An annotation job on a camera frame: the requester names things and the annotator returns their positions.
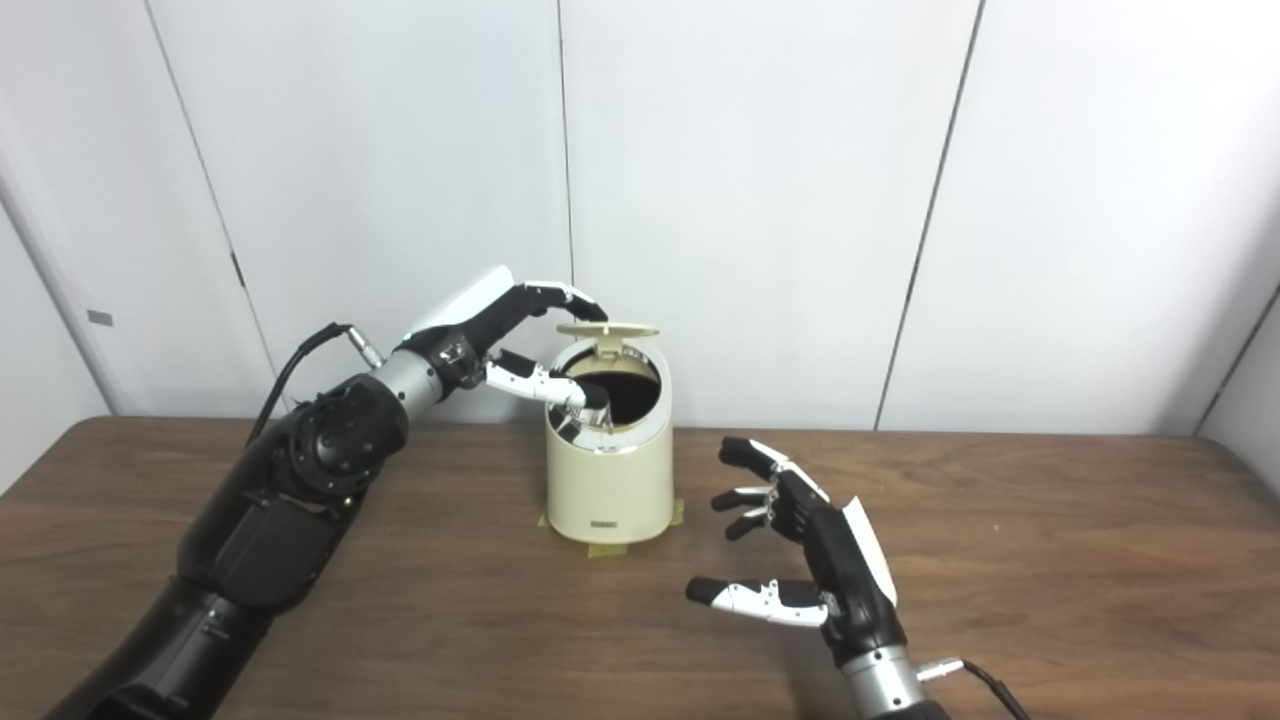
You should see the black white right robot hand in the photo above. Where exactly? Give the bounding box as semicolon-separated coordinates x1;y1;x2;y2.
686;436;906;669

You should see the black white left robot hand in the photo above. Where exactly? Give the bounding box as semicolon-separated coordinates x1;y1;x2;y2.
395;265;611;416

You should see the cream round bin lid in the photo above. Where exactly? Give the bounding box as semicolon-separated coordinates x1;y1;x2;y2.
556;320;660;359

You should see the cream-colored round bin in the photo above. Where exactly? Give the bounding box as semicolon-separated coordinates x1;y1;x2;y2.
545;337;674;545

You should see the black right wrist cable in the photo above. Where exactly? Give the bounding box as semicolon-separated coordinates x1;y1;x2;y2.
918;657;1031;720

